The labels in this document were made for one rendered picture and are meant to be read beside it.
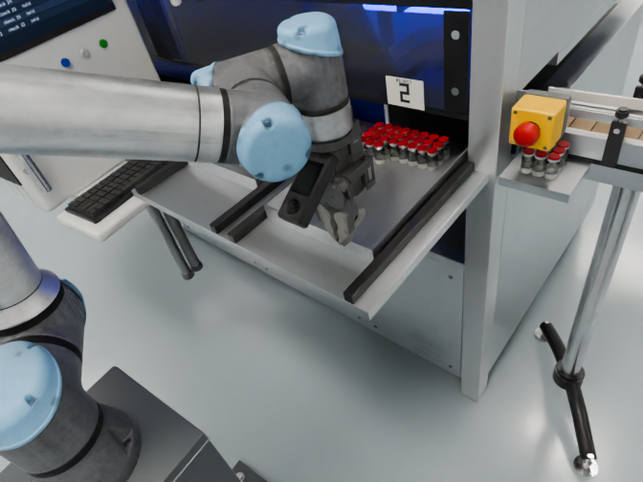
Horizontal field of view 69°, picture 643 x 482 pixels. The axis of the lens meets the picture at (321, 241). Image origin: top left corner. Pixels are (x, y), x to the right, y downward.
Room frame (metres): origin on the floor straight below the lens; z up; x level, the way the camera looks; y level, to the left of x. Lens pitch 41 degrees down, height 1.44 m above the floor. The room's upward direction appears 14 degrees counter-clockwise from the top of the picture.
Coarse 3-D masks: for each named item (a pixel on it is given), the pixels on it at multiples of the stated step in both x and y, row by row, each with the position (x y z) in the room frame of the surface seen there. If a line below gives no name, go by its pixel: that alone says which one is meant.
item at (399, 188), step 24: (384, 168) 0.81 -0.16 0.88; (408, 168) 0.79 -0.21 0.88; (456, 168) 0.73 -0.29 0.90; (384, 192) 0.73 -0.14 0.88; (408, 192) 0.71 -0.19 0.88; (432, 192) 0.67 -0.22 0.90; (384, 216) 0.66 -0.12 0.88; (408, 216) 0.62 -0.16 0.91; (360, 240) 0.61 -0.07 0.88; (384, 240) 0.57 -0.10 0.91
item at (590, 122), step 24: (576, 96) 0.78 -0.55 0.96; (600, 96) 0.75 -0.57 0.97; (576, 120) 0.74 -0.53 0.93; (600, 120) 0.69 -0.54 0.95; (624, 120) 0.66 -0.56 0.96; (576, 144) 0.69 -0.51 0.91; (600, 144) 0.66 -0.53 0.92; (624, 144) 0.63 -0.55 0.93; (600, 168) 0.65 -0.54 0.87; (624, 168) 0.62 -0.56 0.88
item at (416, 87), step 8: (392, 80) 0.87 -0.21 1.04; (400, 80) 0.85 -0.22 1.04; (408, 80) 0.84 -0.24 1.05; (416, 80) 0.82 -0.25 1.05; (392, 88) 0.87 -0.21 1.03; (400, 88) 0.85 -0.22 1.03; (416, 88) 0.82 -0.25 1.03; (392, 96) 0.87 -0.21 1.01; (408, 96) 0.84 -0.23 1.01; (416, 96) 0.83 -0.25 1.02; (400, 104) 0.86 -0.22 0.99; (408, 104) 0.84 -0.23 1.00; (416, 104) 0.83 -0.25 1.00
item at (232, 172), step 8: (352, 112) 1.06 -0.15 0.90; (200, 168) 1.00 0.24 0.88; (208, 168) 0.97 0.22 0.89; (216, 168) 0.94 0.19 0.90; (224, 168) 0.92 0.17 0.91; (232, 168) 0.96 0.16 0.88; (240, 168) 0.95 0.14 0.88; (224, 176) 0.93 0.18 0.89; (232, 176) 0.90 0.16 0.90; (240, 176) 0.88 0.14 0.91; (248, 176) 0.86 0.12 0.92; (240, 184) 0.88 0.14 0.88; (248, 184) 0.86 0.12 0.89; (256, 184) 0.84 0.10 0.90
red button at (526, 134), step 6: (522, 126) 0.64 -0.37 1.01; (528, 126) 0.64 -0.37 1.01; (534, 126) 0.64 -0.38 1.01; (516, 132) 0.65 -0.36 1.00; (522, 132) 0.64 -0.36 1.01; (528, 132) 0.63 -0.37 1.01; (534, 132) 0.63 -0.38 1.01; (540, 132) 0.63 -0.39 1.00; (516, 138) 0.64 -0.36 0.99; (522, 138) 0.63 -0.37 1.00; (528, 138) 0.63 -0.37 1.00; (534, 138) 0.62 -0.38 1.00; (522, 144) 0.63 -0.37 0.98; (528, 144) 0.63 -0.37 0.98
